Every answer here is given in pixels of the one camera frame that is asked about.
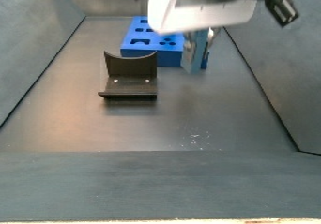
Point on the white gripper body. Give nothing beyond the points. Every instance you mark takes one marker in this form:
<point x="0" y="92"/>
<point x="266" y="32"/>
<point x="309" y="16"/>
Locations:
<point x="189" y="15"/>

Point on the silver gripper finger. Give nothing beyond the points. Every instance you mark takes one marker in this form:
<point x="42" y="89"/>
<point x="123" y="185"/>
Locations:
<point x="187" y="41"/>
<point x="213" y="33"/>

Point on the blue shape sorting board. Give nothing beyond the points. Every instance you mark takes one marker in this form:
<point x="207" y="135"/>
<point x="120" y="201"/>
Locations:
<point x="142" y="41"/>

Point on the black curved holder stand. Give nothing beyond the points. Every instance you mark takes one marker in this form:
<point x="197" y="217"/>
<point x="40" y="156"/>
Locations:
<point x="131" y="76"/>

